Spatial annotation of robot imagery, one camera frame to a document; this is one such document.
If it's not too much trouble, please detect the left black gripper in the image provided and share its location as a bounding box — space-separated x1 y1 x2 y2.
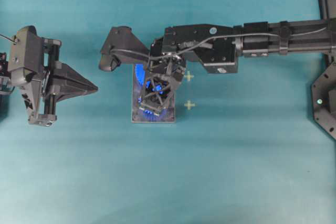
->
27 38 98 126

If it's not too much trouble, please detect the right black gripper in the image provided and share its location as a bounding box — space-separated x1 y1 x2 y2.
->
138 37 187 117

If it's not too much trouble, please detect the small blue gear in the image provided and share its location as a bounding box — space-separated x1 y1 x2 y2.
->
141 78 166 119

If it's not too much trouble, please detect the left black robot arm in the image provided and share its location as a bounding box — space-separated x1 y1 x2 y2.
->
1 39 98 127

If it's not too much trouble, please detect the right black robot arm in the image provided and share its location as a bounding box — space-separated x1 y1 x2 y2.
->
138 18 335 115

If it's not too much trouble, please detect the large blue gear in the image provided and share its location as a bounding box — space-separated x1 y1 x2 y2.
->
134 64 145 86

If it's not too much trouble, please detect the metal base plate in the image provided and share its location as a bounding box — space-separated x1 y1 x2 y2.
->
131 64 175 123

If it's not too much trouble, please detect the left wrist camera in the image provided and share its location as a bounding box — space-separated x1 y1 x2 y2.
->
8 26 44 87

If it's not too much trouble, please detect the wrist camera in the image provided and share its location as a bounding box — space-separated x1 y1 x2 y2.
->
8 26 44 87
99 26 149 71

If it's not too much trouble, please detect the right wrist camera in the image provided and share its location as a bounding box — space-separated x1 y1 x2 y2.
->
99 26 149 71

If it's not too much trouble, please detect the right robot base frame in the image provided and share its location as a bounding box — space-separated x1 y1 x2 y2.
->
311 0 335 138

